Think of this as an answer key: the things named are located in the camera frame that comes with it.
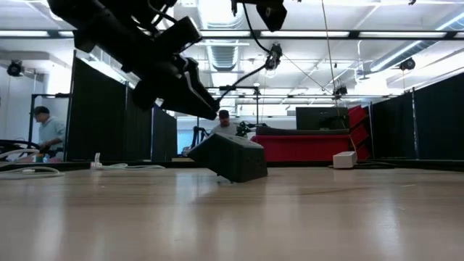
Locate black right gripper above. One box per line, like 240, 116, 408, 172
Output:
231, 0, 288, 33

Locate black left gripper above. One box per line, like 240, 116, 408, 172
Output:
123, 46, 220, 120

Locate black wedge charging hub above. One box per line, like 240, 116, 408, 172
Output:
186, 132, 269, 183

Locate white USB cable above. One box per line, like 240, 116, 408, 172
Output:
89, 152, 167, 171

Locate person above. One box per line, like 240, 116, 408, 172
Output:
210, 109, 241, 137
32, 105, 67, 160

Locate black partition panel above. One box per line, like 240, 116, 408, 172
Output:
413, 72, 464, 161
67, 50, 128, 162
125, 81, 154, 162
370, 90, 416, 160
151, 104, 178, 162

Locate black monitor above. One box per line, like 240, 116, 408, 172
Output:
295, 107, 349, 131

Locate red storage bin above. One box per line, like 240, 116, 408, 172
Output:
251, 134, 352, 162

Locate red stacked bins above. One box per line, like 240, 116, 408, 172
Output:
347, 104, 371, 161

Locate white power strip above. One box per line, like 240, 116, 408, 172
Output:
332, 151, 358, 170

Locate black hanging camera device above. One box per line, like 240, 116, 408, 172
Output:
263, 42, 284, 72

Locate silver ribbed air duct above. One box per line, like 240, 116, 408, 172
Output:
206, 43, 240, 73

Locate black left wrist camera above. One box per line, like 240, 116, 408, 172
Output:
154, 16, 203, 55

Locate black frame light bar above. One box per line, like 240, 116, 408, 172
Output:
0, 28, 464, 41

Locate long silver air duct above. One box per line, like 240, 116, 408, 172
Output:
369, 14, 464, 73

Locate black aluminium table frame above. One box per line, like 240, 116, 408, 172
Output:
46, 159, 464, 172

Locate thick white cable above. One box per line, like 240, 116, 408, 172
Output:
0, 165, 65, 181
0, 147, 41, 160

